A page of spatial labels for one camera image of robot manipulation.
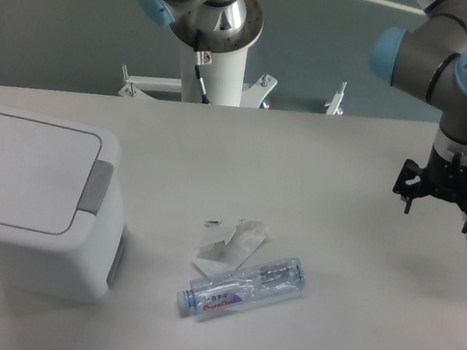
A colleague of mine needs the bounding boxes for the silver robot arm base joint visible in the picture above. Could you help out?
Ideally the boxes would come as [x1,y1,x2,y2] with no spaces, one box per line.
[137,0,264,53]

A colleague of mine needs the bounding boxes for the white plastic trash can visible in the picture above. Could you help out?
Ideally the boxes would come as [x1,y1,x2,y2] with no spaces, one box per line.
[0,105,127,303]

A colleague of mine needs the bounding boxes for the black cable on pedestal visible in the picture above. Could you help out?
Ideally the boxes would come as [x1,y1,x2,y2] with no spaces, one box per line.
[184,29,221,104]

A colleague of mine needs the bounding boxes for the crumpled white paper wrapper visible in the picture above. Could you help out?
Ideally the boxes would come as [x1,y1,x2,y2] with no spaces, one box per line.
[191,219,269,276]

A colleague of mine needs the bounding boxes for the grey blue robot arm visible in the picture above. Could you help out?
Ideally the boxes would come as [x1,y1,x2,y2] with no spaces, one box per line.
[369,0,467,233]

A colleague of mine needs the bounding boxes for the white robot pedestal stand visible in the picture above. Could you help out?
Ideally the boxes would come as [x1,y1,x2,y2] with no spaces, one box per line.
[117,31,352,128]

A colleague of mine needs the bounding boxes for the crushed clear plastic bottle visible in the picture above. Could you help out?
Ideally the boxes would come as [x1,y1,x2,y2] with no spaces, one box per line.
[176,257,306,321]

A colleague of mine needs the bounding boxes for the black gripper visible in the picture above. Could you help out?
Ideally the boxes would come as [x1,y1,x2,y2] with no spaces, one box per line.
[392,147,467,234]

